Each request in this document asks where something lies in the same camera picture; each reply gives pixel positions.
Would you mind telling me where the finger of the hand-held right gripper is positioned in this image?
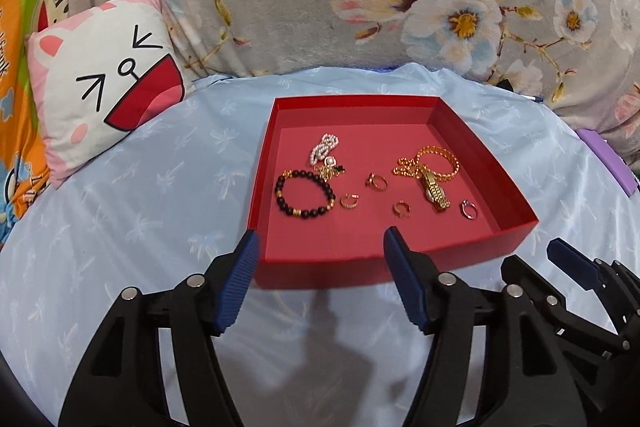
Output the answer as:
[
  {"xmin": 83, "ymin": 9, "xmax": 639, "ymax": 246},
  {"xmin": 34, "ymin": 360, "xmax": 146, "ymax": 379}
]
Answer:
[
  {"xmin": 546, "ymin": 238, "xmax": 623, "ymax": 293},
  {"xmin": 500, "ymin": 256, "xmax": 626, "ymax": 358}
]

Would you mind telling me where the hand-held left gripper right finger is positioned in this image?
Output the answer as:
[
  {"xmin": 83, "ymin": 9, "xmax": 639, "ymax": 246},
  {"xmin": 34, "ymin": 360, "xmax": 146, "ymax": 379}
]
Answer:
[{"xmin": 382, "ymin": 227, "xmax": 586, "ymax": 427}]

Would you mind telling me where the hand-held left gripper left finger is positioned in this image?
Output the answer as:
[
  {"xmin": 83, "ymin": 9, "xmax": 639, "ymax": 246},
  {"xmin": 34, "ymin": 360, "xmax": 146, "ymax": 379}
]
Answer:
[{"xmin": 57, "ymin": 229, "xmax": 262, "ymax": 427}]

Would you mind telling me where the red tray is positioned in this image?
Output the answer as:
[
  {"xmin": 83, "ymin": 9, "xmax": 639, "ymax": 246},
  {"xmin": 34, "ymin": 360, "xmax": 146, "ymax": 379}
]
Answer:
[{"xmin": 246, "ymin": 95, "xmax": 540, "ymax": 290}]

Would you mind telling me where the gold wristwatch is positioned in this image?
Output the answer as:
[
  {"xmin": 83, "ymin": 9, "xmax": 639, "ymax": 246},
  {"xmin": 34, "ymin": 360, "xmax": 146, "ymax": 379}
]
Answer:
[{"xmin": 419, "ymin": 172, "xmax": 452, "ymax": 212}]

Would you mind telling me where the black bead bracelet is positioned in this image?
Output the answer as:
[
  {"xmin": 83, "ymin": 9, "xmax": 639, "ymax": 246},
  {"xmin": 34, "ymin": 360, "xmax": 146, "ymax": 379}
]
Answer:
[{"xmin": 273, "ymin": 169, "xmax": 337, "ymax": 221}]

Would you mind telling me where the gold link chain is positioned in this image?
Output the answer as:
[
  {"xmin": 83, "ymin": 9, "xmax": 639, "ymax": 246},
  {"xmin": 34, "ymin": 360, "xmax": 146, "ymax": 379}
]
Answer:
[{"xmin": 391, "ymin": 156, "xmax": 425, "ymax": 178}]

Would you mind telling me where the purple box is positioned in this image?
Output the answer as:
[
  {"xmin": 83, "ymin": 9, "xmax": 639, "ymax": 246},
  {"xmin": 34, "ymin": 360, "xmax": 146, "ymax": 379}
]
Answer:
[{"xmin": 575, "ymin": 127, "xmax": 640, "ymax": 195}]

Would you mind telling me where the light blue bedsheet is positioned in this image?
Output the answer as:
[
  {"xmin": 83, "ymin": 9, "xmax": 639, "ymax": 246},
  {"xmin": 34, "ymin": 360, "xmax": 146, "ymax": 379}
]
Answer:
[{"xmin": 0, "ymin": 62, "xmax": 640, "ymax": 427}]

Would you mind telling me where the cat face pillow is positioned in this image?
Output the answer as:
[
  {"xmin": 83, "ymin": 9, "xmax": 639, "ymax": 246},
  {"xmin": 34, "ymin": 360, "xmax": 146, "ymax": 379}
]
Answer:
[{"xmin": 26, "ymin": 0, "xmax": 197, "ymax": 188}]

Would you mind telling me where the colourful cartoon printed blanket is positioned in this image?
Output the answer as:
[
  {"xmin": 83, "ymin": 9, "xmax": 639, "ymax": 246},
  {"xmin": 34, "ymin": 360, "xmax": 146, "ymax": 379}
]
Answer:
[{"xmin": 0, "ymin": 0, "xmax": 76, "ymax": 248}]

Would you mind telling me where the gold chain bracelet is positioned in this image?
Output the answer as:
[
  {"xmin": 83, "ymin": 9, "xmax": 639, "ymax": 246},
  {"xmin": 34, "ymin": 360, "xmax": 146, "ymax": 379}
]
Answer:
[{"xmin": 416, "ymin": 146, "xmax": 460, "ymax": 184}]

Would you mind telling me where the white pearl bracelet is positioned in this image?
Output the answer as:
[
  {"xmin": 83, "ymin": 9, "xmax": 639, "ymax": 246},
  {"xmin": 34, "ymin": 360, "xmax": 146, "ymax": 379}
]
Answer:
[{"xmin": 309, "ymin": 133, "xmax": 343, "ymax": 168}]

